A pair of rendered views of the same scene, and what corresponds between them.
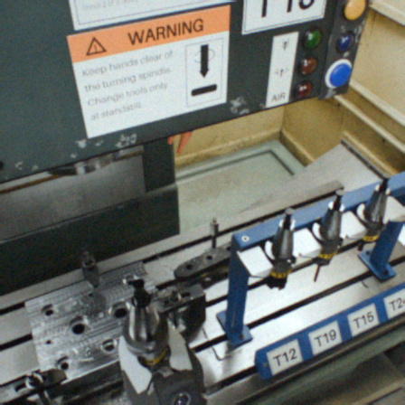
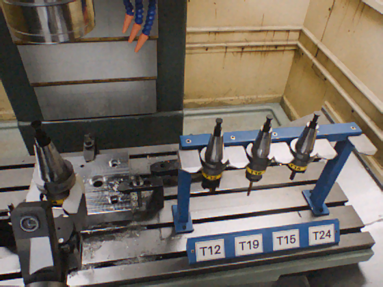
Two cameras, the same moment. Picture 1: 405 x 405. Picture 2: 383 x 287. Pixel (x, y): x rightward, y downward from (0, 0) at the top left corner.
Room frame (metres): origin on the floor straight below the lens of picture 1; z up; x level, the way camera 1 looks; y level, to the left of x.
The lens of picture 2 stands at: (0.05, -0.22, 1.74)
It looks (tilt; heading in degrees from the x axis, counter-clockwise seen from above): 43 degrees down; 13
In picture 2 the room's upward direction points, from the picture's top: 4 degrees clockwise
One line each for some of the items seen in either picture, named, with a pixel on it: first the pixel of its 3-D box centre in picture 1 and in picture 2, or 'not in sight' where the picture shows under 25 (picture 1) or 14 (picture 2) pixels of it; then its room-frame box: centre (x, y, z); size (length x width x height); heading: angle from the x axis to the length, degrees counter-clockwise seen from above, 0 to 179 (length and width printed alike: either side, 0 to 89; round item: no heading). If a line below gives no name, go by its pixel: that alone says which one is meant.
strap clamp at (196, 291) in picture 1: (178, 306); (141, 190); (0.60, 0.05, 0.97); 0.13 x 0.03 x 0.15; 115
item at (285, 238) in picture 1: (284, 237); (215, 144); (0.57, -0.15, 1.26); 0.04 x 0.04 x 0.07
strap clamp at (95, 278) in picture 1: (89, 270); (90, 150); (0.71, 0.28, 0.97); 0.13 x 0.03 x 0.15; 25
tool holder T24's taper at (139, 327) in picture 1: (143, 315); (48, 157); (0.33, 0.07, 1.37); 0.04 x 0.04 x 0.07
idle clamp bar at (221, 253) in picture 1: (219, 260); (189, 168); (0.77, -0.05, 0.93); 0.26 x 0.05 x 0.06; 120
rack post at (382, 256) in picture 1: (391, 228); (330, 172); (0.78, -0.48, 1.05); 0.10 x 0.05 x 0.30; 25
